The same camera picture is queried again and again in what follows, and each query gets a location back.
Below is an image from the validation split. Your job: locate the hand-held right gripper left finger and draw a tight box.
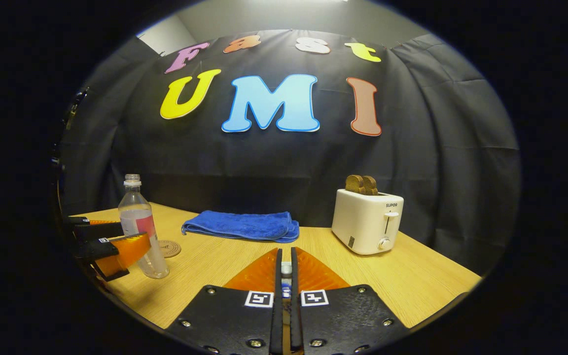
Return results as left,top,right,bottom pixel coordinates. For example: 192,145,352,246
166,248,284,355

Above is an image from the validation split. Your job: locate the blue folded towel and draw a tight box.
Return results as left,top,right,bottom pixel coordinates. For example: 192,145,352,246
181,211,300,244

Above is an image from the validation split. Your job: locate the black backdrop cloth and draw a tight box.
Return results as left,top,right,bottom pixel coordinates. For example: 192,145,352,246
57,30,521,277

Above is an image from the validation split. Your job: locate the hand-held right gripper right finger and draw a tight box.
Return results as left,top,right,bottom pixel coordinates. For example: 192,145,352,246
290,247,410,355

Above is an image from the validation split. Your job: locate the round wooden coaster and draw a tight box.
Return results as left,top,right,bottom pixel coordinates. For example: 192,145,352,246
158,240,182,258

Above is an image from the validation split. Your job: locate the clear plastic water bottle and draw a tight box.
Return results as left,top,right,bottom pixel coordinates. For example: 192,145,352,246
118,174,170,280

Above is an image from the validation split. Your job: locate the white toaster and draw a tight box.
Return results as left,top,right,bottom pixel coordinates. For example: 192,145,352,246
331,188,404,256

